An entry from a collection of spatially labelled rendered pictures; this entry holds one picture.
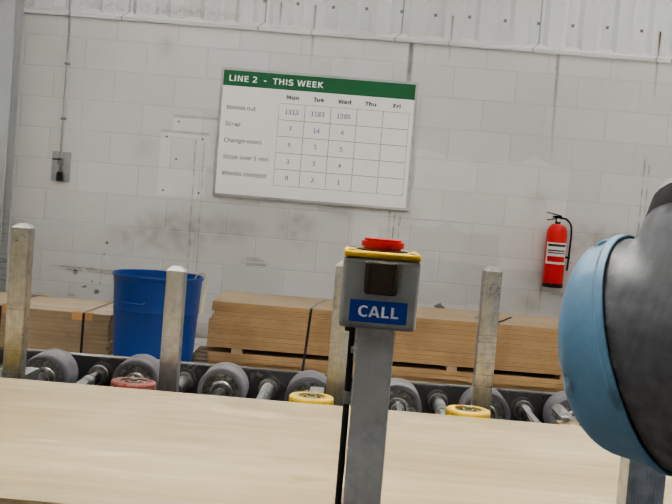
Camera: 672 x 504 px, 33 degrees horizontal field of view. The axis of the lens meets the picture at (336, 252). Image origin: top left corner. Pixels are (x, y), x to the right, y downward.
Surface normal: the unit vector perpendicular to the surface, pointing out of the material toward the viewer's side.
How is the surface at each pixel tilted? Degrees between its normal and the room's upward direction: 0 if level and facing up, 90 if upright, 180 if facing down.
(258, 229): 90
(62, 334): 90
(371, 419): 90
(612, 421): 122
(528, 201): 90
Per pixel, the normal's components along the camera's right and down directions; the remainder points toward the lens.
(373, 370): -0.02, 0.05
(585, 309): -0.68, -0.41
